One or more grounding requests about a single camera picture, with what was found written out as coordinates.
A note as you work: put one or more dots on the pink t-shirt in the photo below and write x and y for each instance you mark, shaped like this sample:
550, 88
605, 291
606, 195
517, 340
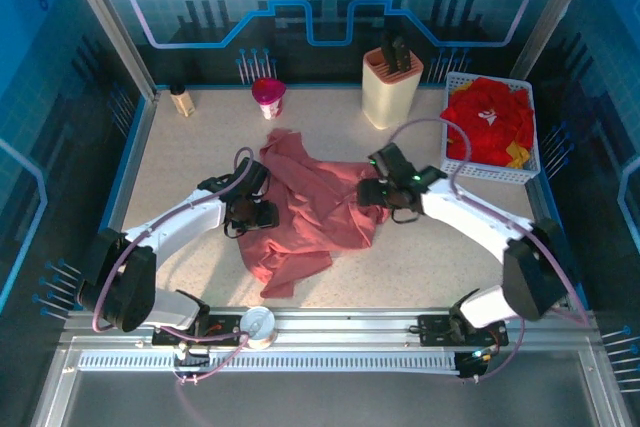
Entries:
310, 207

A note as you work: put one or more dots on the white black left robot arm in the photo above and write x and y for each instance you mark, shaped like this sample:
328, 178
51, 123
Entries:
175, 219

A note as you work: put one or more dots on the white plastic basket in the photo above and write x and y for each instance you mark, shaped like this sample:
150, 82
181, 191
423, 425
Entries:
492, 173

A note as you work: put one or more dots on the cream knife block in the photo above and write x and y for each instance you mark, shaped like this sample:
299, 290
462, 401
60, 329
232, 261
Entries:
387, 102

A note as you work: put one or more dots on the aluminium frame post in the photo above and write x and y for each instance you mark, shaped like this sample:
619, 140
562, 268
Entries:
111, 22
554, 12

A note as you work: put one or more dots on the aluminium frame rail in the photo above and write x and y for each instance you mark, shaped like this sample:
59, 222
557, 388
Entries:
350, 327

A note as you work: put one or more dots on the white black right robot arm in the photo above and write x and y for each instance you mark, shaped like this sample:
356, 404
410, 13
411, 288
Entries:
475, 222

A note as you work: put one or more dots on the pink lidded plastic cup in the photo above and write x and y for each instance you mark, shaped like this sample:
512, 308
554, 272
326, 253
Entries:
270, 97

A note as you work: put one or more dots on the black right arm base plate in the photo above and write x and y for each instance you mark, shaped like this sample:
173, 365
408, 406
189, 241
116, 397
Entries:
432, 329

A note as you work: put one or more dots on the small beige bottle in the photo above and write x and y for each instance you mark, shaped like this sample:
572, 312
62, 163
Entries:
183, 103

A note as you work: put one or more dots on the red t-shirt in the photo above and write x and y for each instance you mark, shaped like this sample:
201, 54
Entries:
485, 132

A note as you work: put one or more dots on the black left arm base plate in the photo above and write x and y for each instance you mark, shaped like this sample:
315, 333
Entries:
227, 322

